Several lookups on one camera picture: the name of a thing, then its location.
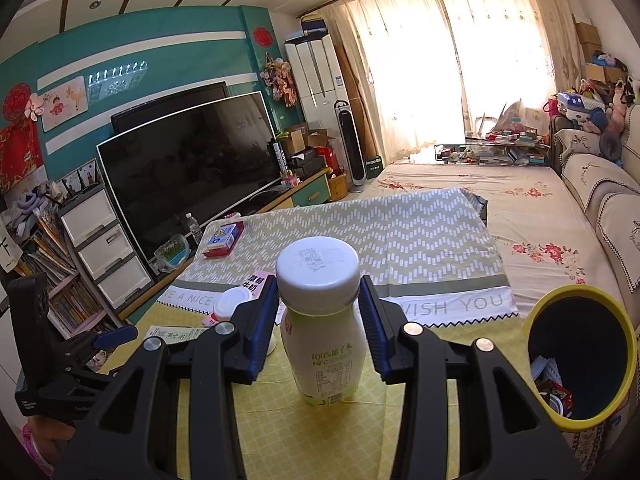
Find teal wooden television stand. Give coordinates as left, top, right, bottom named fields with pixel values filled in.
left=240, top=167, right=334, bottom=217

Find person's left forearm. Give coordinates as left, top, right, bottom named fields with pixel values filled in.
left=22, top=417, right=77, bottom=479

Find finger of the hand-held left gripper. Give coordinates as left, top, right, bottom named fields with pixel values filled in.
left=47, top=325, right=139, bottom=377

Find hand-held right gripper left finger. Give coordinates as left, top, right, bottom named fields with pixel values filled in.
left=52, top=274, right=281, bottom=480

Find yellow rim trash bin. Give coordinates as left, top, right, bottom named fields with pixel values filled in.
left=523, top=285, right=639, bottom=434

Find grey chevron cloth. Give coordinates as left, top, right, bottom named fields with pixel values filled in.
left=157, top=187, right=520, bottom=332

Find black white tower fan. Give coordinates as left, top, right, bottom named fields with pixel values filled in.
left=334, top=100, right=369, bottom=195

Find pile of cardboard boxes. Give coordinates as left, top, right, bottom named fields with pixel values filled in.
left=276, top=122, right=347, bottom=172

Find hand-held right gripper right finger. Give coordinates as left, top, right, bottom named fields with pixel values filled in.
left=357, top=274, right=586, bottom=480

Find pile of plush toys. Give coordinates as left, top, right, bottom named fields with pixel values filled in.
left=545, top=50, right=640, bottom=162

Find wall picture of child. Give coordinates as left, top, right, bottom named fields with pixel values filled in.
left=41, top=76, right=90, bottom=134

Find yellow woven basket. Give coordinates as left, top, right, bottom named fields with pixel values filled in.
left=327, top=172, right=349, bottom=204

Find clear container green contents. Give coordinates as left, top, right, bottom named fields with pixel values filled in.
left=152, top=234, right=191, bottom=274

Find cream window curtains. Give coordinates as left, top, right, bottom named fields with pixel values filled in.
left=320, top=0, right=582, bottom=159

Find cluttered glass coffee table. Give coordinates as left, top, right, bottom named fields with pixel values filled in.
left=434, top=129, right=552, bottom=167

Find hanging flower decoration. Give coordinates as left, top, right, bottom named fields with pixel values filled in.
left=260, top=52, right=299, bottom=109

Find yellow checked tablecloth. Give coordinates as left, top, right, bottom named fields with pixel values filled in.
left=97, top=305, right=552, bottom=480

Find small white-lid jar red label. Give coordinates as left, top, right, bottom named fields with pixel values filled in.
left=210, top=287, right=259, bottom=324

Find red snack packet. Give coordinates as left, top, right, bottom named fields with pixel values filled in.
left=536, top=379, right=575, bottom=417

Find beige green tea box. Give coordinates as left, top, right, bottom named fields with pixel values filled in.
left=144, top=324, right=212, bottom=349

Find beige sofa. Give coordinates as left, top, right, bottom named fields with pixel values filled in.
left=550, top=105, right=640, bottom=307

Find white calligraphy paper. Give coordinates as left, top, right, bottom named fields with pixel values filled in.
left=0, top=225, right=18, bottom=272

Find red tray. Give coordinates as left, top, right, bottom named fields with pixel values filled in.
left=201, top=221, right=246, bottom=260

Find white standing air conditioner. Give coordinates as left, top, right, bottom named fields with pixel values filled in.
left=284, top=35, right=354, bottom=134

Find white grey drawer unit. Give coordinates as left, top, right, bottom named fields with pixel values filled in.
left=56, top=183, right=154, bottom=312

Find white bottle green label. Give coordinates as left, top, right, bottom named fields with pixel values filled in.
left=275, top=236, right=369, bottom=408

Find large black television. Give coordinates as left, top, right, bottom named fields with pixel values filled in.
left=96, top=91, right=284, bottom=274

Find blue white small box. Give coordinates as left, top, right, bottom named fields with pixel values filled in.
left=207, top=225, right=239, bottom=253

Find pink carton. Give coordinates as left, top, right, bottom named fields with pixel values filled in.
left=200, top=271, right=274, bottom=329

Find floral cream mat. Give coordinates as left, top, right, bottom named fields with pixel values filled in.
left=377, top=160, right=622, bottom=332

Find red hanging wall decoration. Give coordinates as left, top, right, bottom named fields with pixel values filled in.
left=0, top=85, right=49, bottom=194

